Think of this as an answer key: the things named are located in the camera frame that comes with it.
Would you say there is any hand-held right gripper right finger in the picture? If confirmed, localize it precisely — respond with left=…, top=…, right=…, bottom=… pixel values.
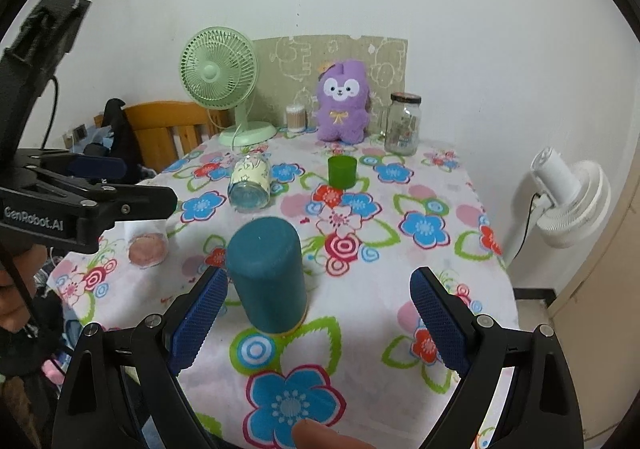
left=409, top=266, right=586, bottom=449

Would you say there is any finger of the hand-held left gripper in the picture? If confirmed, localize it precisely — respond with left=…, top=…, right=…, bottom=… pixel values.
left=35, top=168, right=178, bottom=231
left=12, top=148, right=127, bottom=181

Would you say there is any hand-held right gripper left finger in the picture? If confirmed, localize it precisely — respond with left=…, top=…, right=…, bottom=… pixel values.
left=52, top=265, right=231, bottom=449

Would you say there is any teal cup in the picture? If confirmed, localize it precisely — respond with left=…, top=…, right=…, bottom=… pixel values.
left=226, top=217, right=308, bottom=336

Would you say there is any pink cup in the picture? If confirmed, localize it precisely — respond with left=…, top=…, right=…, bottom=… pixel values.
left=122, top=219, right=170, bottom=270

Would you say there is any green cup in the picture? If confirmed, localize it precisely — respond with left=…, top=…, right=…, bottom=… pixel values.
left=327, top=155, right=358, bottom=190

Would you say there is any person's left hand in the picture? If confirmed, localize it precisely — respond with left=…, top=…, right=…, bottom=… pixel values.
left=0, top=249, right=34, bottom=331

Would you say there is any person's right hand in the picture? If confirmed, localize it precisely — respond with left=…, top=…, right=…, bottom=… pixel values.
left=291, top=419, right=376, bottom=449

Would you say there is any black cloth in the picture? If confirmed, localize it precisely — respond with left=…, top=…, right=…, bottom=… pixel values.
left=102, top=99, right=144, bottom=182

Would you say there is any wooden chair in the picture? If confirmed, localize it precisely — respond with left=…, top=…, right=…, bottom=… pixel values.
left=94, top=100, right=231, bottom=174

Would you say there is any floral tablecloth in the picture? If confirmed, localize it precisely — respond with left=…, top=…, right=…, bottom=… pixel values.
left=50, top=126, right=521, bottom=449

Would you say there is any glass jar with pale label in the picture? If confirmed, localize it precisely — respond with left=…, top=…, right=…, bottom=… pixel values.
left=227, top=152, right=273, bottom=214

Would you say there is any green desk fan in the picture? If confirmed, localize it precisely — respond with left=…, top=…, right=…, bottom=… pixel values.
left=180, top=27, right=277, bottom=148

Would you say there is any beige cabinet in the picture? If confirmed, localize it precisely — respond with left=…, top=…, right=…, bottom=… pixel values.
left=545, top=149, right=640, bottom=442

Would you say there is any small toothpick jar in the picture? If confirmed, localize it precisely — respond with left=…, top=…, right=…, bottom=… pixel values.
left=285, top=104, right=307, bottom=132

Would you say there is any white fan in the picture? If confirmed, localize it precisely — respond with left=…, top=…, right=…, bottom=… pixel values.
left=530, top=147, right=612, bottom=250

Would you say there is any glass jar with black lid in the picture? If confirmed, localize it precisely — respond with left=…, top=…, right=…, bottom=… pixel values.
left=384, top=92, right=422, bottom=156

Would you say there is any beige patterned cushion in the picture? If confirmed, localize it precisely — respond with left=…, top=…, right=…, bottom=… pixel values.
left=250, top=34, right=409, bottom=134

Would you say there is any purple plush toy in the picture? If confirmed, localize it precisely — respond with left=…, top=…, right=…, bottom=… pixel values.
left=313, top=60, right=373, bottom=144

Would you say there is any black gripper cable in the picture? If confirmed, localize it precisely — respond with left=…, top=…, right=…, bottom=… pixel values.
left=40, top=76, right=60, bottom=150

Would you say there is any black fan cable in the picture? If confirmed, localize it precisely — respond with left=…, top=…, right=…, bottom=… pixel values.
left=504, top=193, right=540, bottom=271

